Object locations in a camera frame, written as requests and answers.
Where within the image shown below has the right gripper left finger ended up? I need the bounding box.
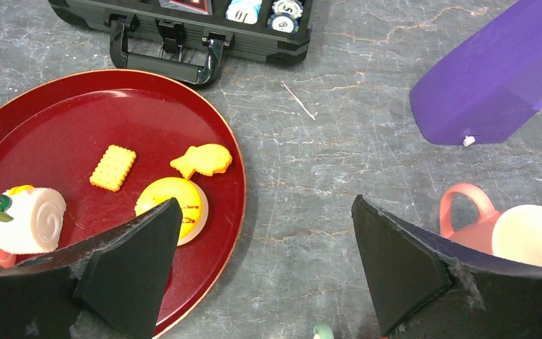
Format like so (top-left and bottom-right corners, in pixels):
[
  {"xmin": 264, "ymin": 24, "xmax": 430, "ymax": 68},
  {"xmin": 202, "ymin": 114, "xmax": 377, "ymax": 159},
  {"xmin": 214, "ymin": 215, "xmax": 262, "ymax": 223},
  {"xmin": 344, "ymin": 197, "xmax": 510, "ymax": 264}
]
[{"xmin": 0, "ymin": 199, "xmax": 182, "ymax": 338}]

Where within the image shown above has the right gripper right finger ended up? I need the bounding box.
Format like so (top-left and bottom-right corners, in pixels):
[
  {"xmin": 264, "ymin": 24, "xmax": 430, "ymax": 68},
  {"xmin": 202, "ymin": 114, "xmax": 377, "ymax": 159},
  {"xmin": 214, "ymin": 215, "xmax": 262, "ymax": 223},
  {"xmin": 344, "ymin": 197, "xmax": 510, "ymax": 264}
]
[{"xmin": 351, "ymin": 196, "xmax": 542, "ymax": 338}]

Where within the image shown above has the white roll cake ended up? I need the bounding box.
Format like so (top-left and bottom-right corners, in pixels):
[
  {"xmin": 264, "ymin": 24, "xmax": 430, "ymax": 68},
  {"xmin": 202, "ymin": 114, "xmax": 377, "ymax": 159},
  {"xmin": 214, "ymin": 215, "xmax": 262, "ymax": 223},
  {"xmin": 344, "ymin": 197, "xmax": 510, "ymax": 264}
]
[{"xmin": 0, "ymin": 185, "xmax": 66, "ymax": 255}]

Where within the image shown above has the teal cup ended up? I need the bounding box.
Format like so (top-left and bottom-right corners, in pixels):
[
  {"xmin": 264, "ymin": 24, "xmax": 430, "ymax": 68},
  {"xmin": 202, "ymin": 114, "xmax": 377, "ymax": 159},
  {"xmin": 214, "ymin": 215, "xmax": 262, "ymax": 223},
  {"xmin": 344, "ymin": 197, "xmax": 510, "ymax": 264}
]
[{"xmin": 313, "ymin": 323, "xmax": 334, "ymax": 339}]

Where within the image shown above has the yellow donut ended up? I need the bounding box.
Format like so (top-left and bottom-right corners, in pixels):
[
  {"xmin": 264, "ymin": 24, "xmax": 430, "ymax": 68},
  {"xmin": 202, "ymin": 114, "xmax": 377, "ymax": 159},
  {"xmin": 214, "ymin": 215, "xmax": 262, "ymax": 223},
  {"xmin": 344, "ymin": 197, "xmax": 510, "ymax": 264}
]
[{"xmin": 134, "ymin": 177, "xmax": 209, "ymax": 246}]

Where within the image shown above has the yellow rectangular biscuit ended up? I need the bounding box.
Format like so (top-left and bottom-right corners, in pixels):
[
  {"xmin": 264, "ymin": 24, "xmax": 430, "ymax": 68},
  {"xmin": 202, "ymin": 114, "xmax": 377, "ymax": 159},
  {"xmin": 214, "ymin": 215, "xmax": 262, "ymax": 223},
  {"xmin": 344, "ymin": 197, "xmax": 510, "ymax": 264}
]
[{"xmin": 89, "ymin": 145, "xmax": 136, "ymax": 191}]

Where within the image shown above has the pink mug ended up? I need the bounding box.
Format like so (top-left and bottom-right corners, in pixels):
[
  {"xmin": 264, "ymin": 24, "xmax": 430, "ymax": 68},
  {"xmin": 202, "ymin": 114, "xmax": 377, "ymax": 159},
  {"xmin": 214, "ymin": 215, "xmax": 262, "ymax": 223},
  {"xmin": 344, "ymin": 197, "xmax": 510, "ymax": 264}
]
[{"xmin": 440, "ymin": 183, "xmax": 542, "ymax": 267}]

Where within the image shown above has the red round tray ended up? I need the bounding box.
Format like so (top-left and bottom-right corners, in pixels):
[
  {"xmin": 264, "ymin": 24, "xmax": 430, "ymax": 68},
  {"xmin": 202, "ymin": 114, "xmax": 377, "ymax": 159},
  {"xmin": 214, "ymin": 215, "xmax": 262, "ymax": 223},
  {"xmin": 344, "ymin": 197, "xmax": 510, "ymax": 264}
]
[{"xmin": 0, "ymin": 69, "xmax": 246, "ymax": 338}]

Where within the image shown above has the orange fish cookie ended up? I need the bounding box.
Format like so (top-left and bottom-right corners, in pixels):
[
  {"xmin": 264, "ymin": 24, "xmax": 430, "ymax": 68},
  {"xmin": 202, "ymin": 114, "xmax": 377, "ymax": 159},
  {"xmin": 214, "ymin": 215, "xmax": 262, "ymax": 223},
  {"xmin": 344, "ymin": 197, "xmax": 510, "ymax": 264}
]
[{"xmin": 169, "ymin": 143, "xmax": 233, "ymax": 180}]

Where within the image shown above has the purple pitcher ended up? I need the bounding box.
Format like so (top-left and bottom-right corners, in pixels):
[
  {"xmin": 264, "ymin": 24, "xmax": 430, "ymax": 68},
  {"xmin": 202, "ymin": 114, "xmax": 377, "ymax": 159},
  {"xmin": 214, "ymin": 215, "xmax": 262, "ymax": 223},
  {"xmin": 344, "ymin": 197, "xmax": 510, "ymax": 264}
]
[{"xmin": 409, "ymin": 0, "xmax": 542, "ymax": 145}]

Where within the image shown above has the black poker chip case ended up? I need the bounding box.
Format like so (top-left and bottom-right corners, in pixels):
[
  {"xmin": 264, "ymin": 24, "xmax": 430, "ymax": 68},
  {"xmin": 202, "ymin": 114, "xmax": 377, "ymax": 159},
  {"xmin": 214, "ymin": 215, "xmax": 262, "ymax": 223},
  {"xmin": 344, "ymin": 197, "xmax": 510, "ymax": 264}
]
[{"xmin": 49, "ymin": 1, "xmax": 316, "ymax": 86}]

